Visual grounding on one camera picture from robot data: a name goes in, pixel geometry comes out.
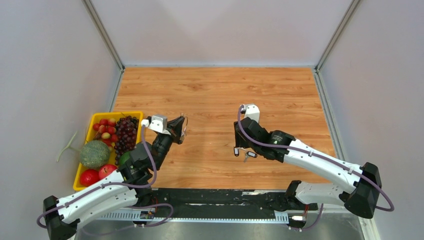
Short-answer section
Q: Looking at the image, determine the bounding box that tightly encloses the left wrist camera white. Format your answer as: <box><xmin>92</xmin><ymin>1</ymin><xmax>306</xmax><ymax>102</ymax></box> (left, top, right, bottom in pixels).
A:
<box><xmin>140</xmin><ymin>114</ymin><xmax>170</xmax><ymax>135</ymax></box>

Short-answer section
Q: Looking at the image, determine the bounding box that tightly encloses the metal keyring with keys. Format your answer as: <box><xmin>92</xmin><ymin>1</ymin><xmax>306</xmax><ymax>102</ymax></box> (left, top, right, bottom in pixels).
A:
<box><xmin>180</xmin><ymin>113</ymin><xmax>189</xmax><ymax>139</ymax></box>

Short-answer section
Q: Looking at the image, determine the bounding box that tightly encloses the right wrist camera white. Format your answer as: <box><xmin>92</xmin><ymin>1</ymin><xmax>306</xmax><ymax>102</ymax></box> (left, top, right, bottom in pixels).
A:
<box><xmin>238</xmin><ymin>103</ymin><xmax>260</xmax><ymax>124</ymax></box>

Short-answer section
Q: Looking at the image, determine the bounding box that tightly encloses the dark purple grape bunch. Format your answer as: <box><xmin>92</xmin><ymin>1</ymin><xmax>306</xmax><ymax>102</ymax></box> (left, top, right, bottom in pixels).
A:
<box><xmin>113</xmin><ymin>115</ymin><xmax>139</xmax><ymax>166</ymax></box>

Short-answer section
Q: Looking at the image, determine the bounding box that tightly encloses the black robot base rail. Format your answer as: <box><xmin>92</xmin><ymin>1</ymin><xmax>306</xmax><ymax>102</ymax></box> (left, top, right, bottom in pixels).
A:
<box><xmin>98</xmin><ymin>188</ymin><xmax>320</xmax><ymax>228</ymax></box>

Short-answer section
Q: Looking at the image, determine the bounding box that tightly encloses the key with black tag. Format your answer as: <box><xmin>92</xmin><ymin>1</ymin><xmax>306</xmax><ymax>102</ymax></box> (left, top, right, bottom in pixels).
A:
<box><xmin>233</xmin><ymin>147</ymin><xmax>249</xmax><ymax>157</ymax></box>
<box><xmin>243</xmin><ymin>151</ymin><xmax>258</xmax><ymax>163</ymax></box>

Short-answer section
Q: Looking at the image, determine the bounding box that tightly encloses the red tomato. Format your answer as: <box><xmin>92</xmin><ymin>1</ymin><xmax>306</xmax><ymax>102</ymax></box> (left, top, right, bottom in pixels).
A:
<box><xmin>79</xmin><ymin>169</ymin><xmax>100</xmax><ymax>187</ymax></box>

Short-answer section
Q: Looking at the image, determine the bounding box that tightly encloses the small red fruits pile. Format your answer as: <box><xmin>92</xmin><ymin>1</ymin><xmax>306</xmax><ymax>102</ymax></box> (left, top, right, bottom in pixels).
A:
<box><xmin>91</xmin><ymin>118</ymin><xmax>118</xmax><ymax>147</ymax></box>

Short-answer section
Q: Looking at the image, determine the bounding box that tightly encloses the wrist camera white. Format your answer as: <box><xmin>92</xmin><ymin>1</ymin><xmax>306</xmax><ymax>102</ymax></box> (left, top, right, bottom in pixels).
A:
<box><xmin>140</xmin><ymin>114</ymin><xmax>170</xmax><ymax>135</ymax></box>
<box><xmin>238</xmin><ymin>103</ymin><xmax>260</xmax><ymax>124</ymax></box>

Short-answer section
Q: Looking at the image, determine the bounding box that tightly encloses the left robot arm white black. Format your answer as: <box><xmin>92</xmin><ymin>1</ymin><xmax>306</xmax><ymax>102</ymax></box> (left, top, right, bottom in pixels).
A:
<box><xmin>36</xmin><ymin>114</ymin><xmax>186</xmax><ymax>240</ymax></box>

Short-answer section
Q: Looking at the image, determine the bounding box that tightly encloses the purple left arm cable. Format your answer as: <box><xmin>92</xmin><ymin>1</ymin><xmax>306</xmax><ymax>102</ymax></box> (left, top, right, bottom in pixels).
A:
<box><xmin>36</xmin><ymin>124</ymin><xmax>158</xmax><ymax>229</ymax></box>

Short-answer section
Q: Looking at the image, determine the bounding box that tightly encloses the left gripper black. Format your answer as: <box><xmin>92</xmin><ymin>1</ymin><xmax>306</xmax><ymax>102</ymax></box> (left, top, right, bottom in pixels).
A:
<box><xmin>152</xmin><ymin>116</ymin><xmax>185</xmax><ymax>170</ymax></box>

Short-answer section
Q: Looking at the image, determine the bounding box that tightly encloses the green plant stem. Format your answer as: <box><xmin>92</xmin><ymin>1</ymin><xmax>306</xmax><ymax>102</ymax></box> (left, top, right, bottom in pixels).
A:
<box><xmin>56</xmin><ymin>131</ymin><xmax>81</xmax><ymax>163</ymax></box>

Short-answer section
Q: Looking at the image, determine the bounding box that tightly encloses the green avocado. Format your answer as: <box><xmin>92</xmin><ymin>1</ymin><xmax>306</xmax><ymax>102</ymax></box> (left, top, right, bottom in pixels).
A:
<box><xmin>118</xmin><ymin>151</ymin><xmax>131</xmax><ymax>166</ymax></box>

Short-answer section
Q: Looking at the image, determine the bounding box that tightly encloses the red apple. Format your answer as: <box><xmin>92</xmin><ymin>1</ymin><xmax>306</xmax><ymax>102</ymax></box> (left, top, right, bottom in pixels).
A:
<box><xmin>98</xmin><ymin>164</ymin><xmax>118</xmax><ymax>180</ymax></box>

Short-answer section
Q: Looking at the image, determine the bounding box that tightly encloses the green netted melon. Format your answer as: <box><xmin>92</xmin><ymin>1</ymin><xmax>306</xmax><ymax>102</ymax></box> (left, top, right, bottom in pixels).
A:
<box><xmin>79</xmin><ymin>140</ymin><xmax>111</xmax><ymax>169</ymax></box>

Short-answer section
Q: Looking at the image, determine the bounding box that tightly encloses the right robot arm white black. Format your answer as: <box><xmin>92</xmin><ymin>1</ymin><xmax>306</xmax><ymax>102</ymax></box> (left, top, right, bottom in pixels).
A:
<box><xmin>234</xmin><ymin>117</ymin><xmax>382</xmax><ymax>219</ymax></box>

